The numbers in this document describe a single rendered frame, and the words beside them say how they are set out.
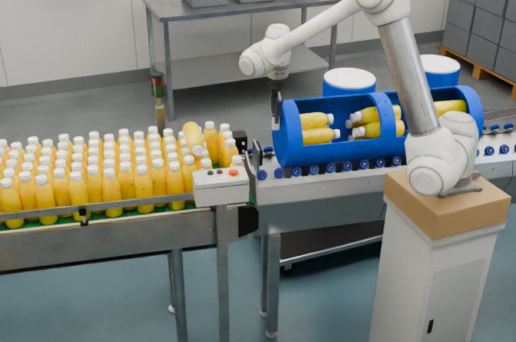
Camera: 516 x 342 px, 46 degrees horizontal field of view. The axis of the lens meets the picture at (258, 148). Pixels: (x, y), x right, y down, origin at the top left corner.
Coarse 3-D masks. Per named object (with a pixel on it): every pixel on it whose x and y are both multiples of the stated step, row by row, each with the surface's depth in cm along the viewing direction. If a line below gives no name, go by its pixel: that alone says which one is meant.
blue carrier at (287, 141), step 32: (352, 96) 263; (384, 96) 256; (448, 96) 280; (288, 128) 242; (352, 128) 276; (384, 128) 250; (480, 128) 259; (288, 160) 247; (320, 160) 252; (352, 160) 260
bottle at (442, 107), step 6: (438, 102) 264; (444, 102) 264; (450, 102) 264; (456, 102) 264; (462, 102) 265; (438, 108) 262; (444, 108) 263; (450, 108) 263; (456, 108) 264; (462, 108) 264; (438, 114) 263
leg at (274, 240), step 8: (272, 240) 270; (280, 240) 272; (272, 248) 272; (272, 256) 275; (272, 264) 277; (272, 272) 279; (272, 280) 282; (272, 288) 284; (272, 296) 287; (272, 304) 289; (272, 312) 292; (272, 320) 294; (272, 328) 297; (272, 336) 299
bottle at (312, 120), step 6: (300, 114) 253; (306, 114) 253; (312, 114) 253; (318, 114) 253; (324, 114) 254; (306, 120) 251; (312, 120) 251; (318, 120) 252; (324, 120) 253; (306, 126) 251; (312, 126) 252; (318, 126) 253
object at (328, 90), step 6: (324, 84) 325; (324, 90) 326; (330, 90) 320; (336, 90) 317; (342, 90) 316; (348, 90) 315; (354, 90) 315; (360, 90) 315; (366, 90) 317; (372, 90) 321; (324, 96) 327
